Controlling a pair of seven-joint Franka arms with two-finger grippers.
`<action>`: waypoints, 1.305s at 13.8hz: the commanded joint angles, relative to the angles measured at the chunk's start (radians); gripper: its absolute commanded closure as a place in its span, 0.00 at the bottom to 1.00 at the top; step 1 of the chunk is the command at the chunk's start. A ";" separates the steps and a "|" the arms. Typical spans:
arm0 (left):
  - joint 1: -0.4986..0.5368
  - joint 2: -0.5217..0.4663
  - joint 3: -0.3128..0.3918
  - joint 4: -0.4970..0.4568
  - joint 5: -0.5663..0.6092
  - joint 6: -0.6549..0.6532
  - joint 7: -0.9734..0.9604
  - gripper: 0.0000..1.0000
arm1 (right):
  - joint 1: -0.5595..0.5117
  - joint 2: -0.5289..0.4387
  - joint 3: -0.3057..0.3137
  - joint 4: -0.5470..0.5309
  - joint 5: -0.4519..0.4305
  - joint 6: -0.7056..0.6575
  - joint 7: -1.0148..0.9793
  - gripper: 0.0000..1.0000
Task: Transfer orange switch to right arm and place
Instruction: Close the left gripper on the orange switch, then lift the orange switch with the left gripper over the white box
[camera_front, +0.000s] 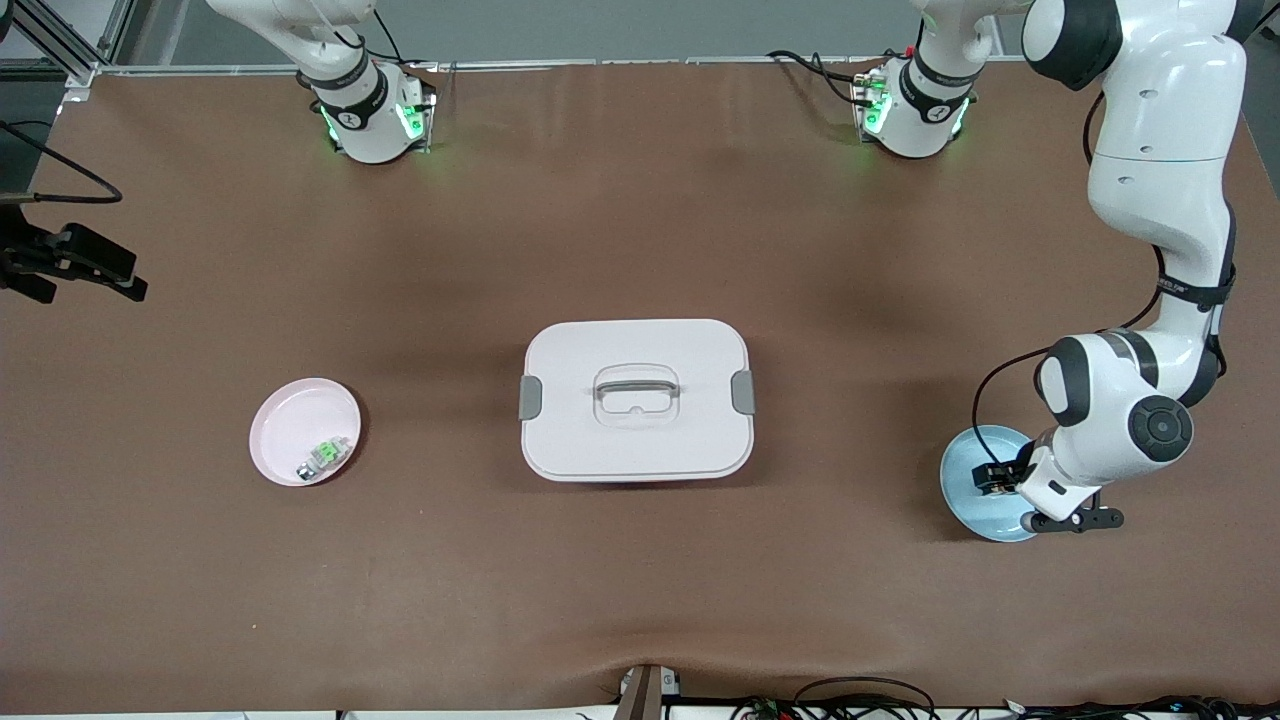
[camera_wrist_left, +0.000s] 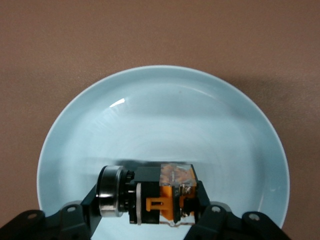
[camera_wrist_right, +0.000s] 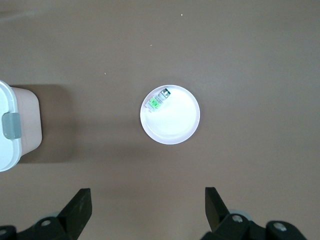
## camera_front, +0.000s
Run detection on blue plate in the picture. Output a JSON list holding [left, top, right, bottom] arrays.
[[939, 424, 1046, 544]]

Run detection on pink plate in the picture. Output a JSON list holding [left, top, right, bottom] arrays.
[[248, 377, 363, 488]]

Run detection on white lidded storage box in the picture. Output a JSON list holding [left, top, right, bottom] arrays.
[[518, 318, 758, 484]]

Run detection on brown table mat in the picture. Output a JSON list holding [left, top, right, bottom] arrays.
[[0, 58, 1280, 713]]

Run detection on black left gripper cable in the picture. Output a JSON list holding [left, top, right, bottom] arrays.
[[972, 90, 1236, 471]]

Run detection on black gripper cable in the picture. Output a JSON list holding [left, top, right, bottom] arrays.
[[972, 90, 1236, 471], [0, 120, 123, 205]]

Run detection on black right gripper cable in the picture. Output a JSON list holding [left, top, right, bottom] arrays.
[[0, 120, 123, 205]]

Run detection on aluminium frame post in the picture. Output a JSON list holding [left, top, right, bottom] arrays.
[[0, 0, 136, 89]]

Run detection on black looped cable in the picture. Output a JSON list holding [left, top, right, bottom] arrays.
[[792, 677, 936, 720]]

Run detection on green switch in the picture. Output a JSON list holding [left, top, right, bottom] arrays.
[[296, 436, 353, 482]]

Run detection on black cable bundle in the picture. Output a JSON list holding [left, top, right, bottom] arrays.
[[1000, 694, 1280, 720]]

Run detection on black right arm base cable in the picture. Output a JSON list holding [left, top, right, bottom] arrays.
[[372, 8, 438, 106]]

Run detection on black arm base cable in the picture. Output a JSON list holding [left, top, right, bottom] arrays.
[[372, 8, 438, 106], [767, 50, 879, 106]]

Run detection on grey box lid handle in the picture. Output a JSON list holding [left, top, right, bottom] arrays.
[[594, 366, 682, 403]]

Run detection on grey mount post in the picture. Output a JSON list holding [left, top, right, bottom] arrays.
[[613, 664, 683, 720]]

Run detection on black left arm base cable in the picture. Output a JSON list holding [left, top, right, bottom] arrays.
[[767, 50, 879, 106]]

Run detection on silver table edge rail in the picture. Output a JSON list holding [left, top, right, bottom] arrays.
[[100, 56, 1031, 77]]

